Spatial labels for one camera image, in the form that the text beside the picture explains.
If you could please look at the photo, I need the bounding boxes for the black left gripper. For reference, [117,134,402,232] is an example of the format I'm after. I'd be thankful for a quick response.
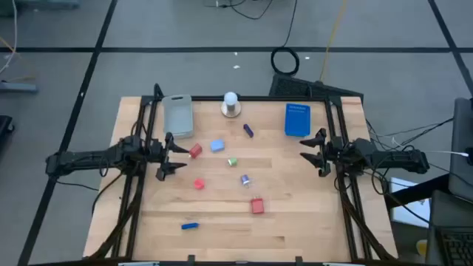
[149,132,191,182]

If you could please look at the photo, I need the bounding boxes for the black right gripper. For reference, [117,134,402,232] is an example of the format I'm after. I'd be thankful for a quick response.
[299,128,345,177]

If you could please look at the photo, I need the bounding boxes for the red charger with prongs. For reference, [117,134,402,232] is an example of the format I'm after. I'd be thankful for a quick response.
[250,197,265,215]

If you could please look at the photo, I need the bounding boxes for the white light bulb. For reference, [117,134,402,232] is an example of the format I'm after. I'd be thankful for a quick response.
[223,91,239,112]

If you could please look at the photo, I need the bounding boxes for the blue plastic basket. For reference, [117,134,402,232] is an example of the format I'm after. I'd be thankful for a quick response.
[284,103,312,138]

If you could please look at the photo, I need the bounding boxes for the grey plastic bin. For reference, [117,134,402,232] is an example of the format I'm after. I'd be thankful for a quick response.
[161,94,194,140]

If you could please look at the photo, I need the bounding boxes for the black perforated panel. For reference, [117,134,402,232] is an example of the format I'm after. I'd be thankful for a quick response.
[268,73,365,103]

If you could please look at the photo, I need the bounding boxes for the black beam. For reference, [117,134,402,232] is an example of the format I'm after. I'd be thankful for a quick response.
[384,173,450,210]

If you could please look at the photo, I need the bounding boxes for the white paper sheet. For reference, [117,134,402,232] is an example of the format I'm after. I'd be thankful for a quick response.
[389,177,432,228]

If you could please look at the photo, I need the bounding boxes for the yellow round object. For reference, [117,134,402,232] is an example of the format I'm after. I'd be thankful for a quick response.
[415,239,429,258]

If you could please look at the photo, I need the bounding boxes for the grey laptop with black keyboard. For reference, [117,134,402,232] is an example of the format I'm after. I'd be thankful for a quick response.
[424,189,473,266]

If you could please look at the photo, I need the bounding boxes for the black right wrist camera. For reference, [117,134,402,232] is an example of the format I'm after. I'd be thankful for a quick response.
[354,137,375,153]

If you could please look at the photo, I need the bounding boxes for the black aluminium table frame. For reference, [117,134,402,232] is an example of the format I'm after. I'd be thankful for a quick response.
[86,83,400,266]

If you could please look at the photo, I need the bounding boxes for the coiled black cable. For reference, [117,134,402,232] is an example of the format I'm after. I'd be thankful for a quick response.
[270,0,301,77]

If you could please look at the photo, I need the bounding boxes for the yellow cable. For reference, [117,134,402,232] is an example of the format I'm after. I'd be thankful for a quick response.
[319,0,348,83]

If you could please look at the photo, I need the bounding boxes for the thin black cables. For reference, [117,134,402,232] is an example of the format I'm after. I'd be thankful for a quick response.
[205,0,274,21]

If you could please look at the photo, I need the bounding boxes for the grey flat base plate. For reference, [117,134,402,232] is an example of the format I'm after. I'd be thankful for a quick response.
[0,80,39,94]

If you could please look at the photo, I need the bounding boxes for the thin white cable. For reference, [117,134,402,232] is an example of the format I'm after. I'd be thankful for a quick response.
[0,0,19,75]

